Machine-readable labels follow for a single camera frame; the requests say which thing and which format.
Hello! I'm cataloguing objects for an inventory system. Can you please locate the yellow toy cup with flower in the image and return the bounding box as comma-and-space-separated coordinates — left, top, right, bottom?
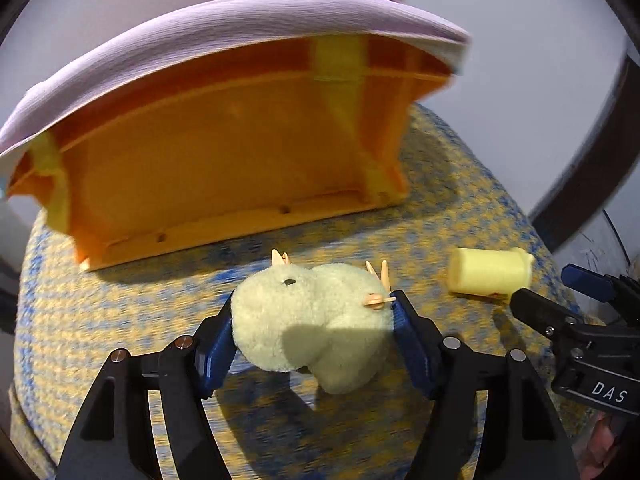
448, 248, 535, 297

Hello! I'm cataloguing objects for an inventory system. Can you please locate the pale green hippo plush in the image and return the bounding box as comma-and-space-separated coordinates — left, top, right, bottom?
231, 250, 394, 394

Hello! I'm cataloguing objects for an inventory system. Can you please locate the person's right hand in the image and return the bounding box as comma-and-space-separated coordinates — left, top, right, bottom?
578, 413, 639, 479

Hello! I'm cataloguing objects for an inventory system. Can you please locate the yellow blue woven stool cover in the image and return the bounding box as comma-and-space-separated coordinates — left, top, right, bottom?
8, 102, 601, 480

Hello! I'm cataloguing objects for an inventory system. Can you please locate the orange fabric storage bin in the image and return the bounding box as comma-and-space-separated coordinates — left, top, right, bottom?
1, 35, 452, 270

